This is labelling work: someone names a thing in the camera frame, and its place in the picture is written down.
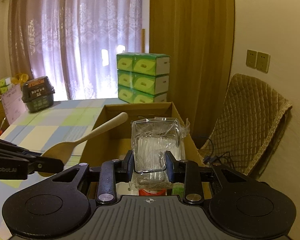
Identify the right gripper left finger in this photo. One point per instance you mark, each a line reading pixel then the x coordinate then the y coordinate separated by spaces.
pixel 111 173

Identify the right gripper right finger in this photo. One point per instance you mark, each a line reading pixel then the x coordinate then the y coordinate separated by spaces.
pixel 188 173

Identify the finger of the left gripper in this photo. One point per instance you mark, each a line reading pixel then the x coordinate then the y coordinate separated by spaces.
pixel 44 164
pixel 9 147

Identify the green medicine box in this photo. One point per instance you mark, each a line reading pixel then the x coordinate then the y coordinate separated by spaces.
pixel 178 190

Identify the beige plastic spoon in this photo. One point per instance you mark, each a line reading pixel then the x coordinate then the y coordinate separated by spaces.
pixel 57 149

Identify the red snack packet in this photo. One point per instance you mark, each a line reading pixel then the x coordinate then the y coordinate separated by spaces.
pixel 145 192

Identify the bagged metal wire holder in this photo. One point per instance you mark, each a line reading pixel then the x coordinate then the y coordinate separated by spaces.
pixel 151 138

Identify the brown cardboard box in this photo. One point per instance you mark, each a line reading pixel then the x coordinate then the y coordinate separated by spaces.
pixel 115 143

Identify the pink white cardboard box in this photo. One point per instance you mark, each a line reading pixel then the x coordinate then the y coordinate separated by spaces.
pixel 13 104

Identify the dark green instant noodle bowl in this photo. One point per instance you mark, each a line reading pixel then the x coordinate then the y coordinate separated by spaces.
pixel 38 94

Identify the quilted brown chair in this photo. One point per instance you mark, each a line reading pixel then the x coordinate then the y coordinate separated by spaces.
pixel 252 123

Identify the stack of green tissue boxes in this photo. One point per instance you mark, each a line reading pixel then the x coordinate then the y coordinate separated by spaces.
pixel 143 77

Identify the purple sheer curtain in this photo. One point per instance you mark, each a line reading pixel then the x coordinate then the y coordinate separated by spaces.
pixel 73 42

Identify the wall power sockets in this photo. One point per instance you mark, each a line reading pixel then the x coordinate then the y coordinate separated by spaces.
pixel 258 60

